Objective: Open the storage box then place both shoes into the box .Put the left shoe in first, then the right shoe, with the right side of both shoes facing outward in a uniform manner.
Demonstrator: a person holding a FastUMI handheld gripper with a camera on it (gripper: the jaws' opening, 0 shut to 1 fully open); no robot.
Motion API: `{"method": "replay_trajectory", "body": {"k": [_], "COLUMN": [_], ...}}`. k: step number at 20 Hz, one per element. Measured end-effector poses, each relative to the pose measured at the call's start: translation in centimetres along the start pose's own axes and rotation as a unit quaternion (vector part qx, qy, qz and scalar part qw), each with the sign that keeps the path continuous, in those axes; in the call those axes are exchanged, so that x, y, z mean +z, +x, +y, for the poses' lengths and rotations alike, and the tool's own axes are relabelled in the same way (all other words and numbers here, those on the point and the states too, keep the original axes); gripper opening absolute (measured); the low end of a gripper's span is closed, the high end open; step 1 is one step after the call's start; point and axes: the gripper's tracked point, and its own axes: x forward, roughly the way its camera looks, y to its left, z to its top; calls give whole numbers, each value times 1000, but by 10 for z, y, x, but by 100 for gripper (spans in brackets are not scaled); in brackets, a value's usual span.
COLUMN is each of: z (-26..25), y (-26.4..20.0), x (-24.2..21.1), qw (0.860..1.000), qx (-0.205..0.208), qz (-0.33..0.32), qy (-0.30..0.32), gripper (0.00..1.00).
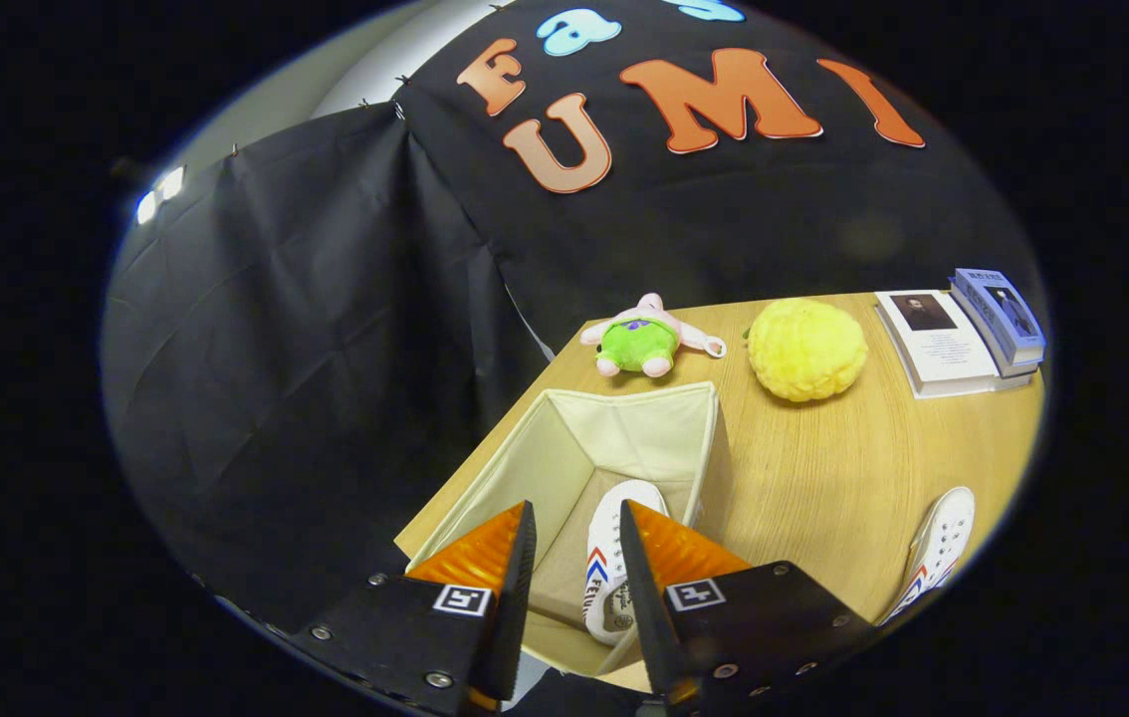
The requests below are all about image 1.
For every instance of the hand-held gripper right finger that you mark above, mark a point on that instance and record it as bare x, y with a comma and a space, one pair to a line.
646, 607

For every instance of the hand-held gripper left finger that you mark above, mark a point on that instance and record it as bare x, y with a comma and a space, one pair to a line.
515, 617

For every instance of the white canvas shoe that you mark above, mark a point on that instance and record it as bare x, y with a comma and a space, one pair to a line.
614, 528
943, 538

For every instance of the beige fabric storage box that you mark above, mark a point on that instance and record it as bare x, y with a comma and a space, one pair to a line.
624, 428

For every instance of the green and pink plush toy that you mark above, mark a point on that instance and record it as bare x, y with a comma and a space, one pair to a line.
639, 344

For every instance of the yellow plush ball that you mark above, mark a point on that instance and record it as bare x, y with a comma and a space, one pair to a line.
806, 351

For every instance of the black backdrop cloth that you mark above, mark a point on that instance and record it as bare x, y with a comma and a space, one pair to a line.
306, 329

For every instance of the white book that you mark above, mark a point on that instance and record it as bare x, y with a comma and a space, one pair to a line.
948, 349

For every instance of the blue book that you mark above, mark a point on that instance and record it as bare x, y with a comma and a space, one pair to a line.
1008, 314

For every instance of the ceiling light panel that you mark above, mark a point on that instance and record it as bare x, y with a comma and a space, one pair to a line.
161, 194

